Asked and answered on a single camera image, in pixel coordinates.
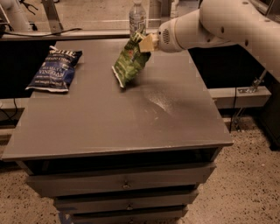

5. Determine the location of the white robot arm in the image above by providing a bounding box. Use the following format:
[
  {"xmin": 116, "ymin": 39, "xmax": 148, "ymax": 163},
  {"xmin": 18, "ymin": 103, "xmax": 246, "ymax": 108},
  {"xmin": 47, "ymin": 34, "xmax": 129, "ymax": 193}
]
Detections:
[{"xmin": 139, "ymin": 0, "xmax": 280, "ymax": 81}]

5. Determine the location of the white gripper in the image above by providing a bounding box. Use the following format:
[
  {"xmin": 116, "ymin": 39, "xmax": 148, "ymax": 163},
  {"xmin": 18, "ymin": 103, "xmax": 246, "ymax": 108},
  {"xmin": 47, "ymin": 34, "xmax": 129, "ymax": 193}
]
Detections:
[{"xmin": 139, "ymin": 17, "xmax": 187, "ymax": 53}]

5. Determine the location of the middle grey drawer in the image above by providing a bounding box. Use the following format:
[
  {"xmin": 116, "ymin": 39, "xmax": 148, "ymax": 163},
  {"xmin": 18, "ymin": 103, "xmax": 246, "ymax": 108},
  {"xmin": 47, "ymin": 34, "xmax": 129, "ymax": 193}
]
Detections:
[{"xmin": 54, "ymin": 187, "xmax": 198, "ymax": 214}]

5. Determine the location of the black cable on rail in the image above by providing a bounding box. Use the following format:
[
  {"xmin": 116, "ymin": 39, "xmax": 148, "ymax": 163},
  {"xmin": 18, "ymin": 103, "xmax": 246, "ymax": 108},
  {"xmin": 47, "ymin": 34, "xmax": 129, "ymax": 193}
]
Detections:
[{"xmin": 3, "ymin": 27, "xmax": 83, "ymax": 39}]

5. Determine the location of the blue salt vinegar chip bag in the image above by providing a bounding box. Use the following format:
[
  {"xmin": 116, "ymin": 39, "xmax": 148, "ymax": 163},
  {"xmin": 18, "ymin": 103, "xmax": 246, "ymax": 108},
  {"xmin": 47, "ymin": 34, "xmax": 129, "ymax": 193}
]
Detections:
[{"xmin": 25, "ymin": 45, "xmax": 82, "ymax": 93}]

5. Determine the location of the bottom grey drawer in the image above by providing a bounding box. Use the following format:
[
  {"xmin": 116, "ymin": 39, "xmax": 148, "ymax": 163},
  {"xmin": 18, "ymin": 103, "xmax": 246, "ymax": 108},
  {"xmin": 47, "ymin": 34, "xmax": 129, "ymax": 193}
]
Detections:
[{"xmin": 71, "ymin": 206, "xmax": 187, "ymax": 224}]

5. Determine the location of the grey drawer cabinet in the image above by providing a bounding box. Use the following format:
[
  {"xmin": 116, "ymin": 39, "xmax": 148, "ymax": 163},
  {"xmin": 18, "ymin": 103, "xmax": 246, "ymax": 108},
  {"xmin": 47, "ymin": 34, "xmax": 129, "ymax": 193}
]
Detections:
[{"xmin": 0, "ymin": 36, "xmax": 234, "ymax": 224}]

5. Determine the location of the grey drawer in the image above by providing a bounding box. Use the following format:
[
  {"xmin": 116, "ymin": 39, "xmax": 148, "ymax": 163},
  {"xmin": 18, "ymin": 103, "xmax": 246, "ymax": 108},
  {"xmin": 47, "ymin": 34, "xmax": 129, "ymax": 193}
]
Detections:
[
  {"xmin": 26, "ymin": 163, "xmax": 216, "ymax": 198},
  {"xmin": 54, "ymin": 187, "xmax": 198, "ymax": 214},
  {"xmin": 71, "ymin": 206, "xmax": 187, "ymax": 224}
]

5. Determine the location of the clear plastic water bottle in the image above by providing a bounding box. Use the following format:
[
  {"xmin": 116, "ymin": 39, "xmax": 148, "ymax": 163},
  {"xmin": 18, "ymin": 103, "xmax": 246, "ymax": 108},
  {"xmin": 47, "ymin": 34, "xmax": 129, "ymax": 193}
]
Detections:
[{"xmin": 129, "ymin": 0, "xmax": 146, "ymax": 35}]

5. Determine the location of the metal bracket leg middle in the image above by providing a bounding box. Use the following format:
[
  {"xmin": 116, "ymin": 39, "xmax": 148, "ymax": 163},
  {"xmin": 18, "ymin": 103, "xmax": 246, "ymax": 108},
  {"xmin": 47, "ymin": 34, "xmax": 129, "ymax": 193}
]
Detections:
[{"xmin": 158, "ymin": 0, "xmax": 172, "ymax": 17}]

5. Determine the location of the grey metal rail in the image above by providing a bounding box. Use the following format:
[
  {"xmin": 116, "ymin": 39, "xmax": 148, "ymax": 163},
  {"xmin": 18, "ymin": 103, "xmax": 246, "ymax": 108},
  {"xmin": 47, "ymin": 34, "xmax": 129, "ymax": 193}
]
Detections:
[{"xmin": 0, "ymin": 28, "xmax": 160, "ymax": 42}]

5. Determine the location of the white pipe top left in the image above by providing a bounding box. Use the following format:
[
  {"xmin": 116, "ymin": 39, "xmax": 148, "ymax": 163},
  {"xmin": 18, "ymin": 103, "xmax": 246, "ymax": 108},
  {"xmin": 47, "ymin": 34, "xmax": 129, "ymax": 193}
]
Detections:
[{"xmin": 0, "ymin": 0, "xmax": 32, "ymax": 32}]

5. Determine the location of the metal bracket leg left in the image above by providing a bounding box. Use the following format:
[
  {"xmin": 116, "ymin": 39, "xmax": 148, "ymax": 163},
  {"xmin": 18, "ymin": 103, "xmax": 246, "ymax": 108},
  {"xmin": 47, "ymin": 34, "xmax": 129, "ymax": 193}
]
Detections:
[{"xmin": 41, "ymin": 0, "xmax": 63, "ymax": 34}]

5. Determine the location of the green jalapeno chip bag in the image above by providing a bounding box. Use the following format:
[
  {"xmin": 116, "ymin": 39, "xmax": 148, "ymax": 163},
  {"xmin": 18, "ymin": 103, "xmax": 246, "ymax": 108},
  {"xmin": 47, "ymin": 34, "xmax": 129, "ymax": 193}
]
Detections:
[{"xmin": 112, "ymin": 31, "xmax": 151, "ymax": 88}]

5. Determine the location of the top grey drawer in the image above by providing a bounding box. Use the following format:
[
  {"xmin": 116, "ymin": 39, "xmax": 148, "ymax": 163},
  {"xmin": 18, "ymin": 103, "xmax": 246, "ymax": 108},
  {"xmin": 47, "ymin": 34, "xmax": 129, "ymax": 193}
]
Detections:
[{"xmin": 26, "ymin": 163, "xmax": 216, "ymax": 198}]

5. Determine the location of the metal bracket leg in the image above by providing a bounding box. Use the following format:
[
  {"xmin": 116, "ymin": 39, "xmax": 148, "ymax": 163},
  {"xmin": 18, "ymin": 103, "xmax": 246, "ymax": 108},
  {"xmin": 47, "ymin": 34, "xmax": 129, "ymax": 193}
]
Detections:
[
  {"xmin": 158, "ymin": 0, "xmax": 172, "ymax": 17},
  {"xmin": 41, "ymin": 0, "xmax": 63, "ymax": 34}
]

